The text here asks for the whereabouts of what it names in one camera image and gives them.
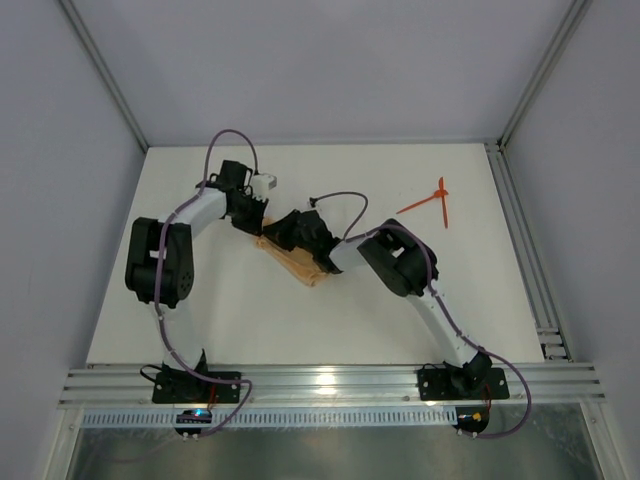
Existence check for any peach cloth napkin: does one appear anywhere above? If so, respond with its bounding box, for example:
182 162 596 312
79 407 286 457
254 234 329 288

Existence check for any orange plastic fork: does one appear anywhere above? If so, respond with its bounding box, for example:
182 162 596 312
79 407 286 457
396 189 449 214

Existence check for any orange plastic knife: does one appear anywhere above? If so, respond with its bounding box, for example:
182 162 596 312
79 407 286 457
438 177 449 229

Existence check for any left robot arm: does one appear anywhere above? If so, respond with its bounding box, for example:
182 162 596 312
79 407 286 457
125 160 277 384

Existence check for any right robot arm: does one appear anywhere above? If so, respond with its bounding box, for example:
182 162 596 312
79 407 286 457
262 210 493 398

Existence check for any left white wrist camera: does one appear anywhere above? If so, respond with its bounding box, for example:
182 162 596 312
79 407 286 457
250 174 277 197

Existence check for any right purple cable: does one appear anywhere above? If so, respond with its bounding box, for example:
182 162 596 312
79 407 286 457
305 191 532 442

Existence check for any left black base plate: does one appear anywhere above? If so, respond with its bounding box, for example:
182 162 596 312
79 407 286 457
140 369 240 404

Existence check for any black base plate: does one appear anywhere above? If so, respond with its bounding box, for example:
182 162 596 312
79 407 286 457
140 369 240 404
416 364 510 401

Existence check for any perforated cable tray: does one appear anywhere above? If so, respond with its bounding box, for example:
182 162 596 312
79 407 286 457
81 405 457 429

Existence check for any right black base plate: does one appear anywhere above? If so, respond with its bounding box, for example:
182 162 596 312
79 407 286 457
416 364 510 401

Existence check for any aluminium front rail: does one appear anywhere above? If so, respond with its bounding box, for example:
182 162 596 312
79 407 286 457
58 362 606 408

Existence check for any aluminium rail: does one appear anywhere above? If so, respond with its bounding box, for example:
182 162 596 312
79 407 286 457
485 143 573 363
58 362 606 408

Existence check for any right side aluminium rail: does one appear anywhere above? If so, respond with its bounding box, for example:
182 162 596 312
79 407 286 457
485 143 573 363

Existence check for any left frame post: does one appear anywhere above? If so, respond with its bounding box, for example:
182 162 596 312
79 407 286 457
54 0 150 154

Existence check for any frame post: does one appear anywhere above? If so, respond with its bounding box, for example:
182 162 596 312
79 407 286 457
497 0 592 149
54 0 150 154

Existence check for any right frame post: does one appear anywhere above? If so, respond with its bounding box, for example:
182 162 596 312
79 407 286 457
497 0 592 149

